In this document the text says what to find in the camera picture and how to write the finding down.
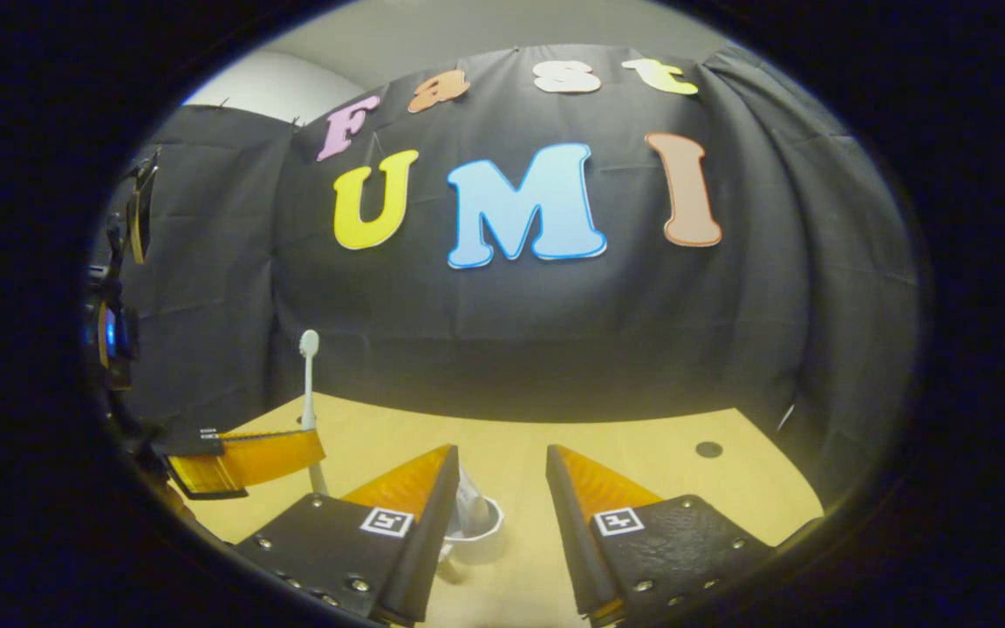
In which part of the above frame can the white cup with wooden handle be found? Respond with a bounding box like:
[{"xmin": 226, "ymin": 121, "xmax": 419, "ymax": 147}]
[{"xmin": 437, "ymin": 493, "xmax": 505, "ymax": 584}]

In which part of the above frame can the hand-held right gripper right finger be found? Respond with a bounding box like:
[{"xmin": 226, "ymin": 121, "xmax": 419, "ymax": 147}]
[{"xmin": 544, "ymin": 443, "xmax": 776, "ymax": 627}]

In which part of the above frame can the pale green toothbrush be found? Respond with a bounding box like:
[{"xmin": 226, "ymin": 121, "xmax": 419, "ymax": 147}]
[{"xmin": 297, "ymin": 329, "xmax": 330, "ymax": 498}]

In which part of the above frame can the black backdrop cloth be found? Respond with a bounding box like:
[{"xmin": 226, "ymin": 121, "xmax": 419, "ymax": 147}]
[{"xmin": 97, "ymin": 44, "xmax": 918, "ymax": 507}]

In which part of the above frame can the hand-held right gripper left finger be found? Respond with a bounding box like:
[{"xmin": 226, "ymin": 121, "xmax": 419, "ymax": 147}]
[{"xmin": 235, "ymin": 443, "xmax": 461, "ymax": 625}]

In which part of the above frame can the light wooden desktop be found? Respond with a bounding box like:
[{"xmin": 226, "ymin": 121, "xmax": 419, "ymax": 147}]
[{"xmin": 180, "ymin": 392, "xmax": 826, "ymax": 628}]

